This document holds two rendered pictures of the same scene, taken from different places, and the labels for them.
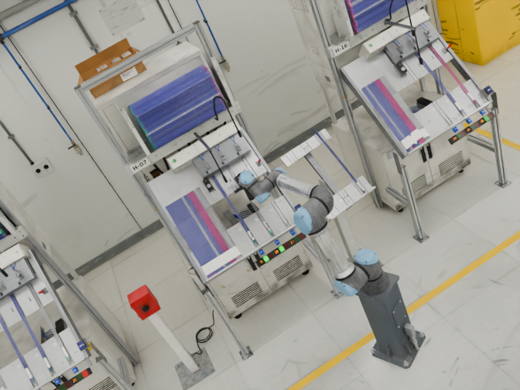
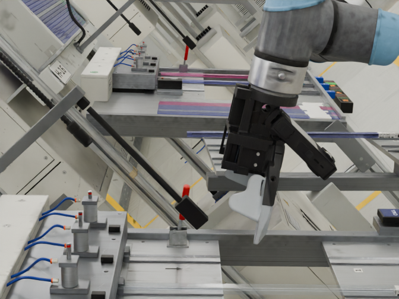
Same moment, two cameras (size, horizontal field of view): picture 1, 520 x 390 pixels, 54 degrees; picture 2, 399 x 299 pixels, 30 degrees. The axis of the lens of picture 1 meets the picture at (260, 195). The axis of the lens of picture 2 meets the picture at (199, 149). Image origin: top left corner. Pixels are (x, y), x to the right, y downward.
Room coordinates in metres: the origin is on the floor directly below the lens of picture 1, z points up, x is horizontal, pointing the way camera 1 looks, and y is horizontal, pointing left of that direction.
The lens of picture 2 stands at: (2.18, 1.01, 1.40)
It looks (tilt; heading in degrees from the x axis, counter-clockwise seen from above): 13 degrees down; 291
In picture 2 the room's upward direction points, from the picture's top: 44 degrees counter-clockwise
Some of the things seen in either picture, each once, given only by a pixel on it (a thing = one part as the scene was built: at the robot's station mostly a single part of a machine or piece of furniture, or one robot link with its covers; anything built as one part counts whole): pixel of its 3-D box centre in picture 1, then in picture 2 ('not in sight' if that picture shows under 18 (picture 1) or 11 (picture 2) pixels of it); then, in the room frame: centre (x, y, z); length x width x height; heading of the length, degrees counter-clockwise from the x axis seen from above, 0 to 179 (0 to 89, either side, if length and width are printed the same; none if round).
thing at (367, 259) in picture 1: (367, 263); not in sight; (1.88, -0.34, 0.72); 0.13 x 0.12 x 0.14; 116
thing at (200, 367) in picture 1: (167, 333); not in sight; (2.41, 0.91, 0.39); 0.24 x 0.24 x 0.78; 10
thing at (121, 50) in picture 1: (128, 61); not in sight; (3.16, 0.36, 1.82); 0.68 x 0.30 x 0.20; 100
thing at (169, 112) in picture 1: (179, 107); not in sight; (2.88, 0.20, 1.52); 0.51 x 0.13 x 0.27; 100
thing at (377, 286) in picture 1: (373, 278); not in sight; (1.88, -0.34, 0.60); 0.15 x 0.15 x 0.10
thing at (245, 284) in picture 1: (242, 245); not in sight; (2.99, 0.28, 0.31); 0.70 x 0.65 x 0.62; 100
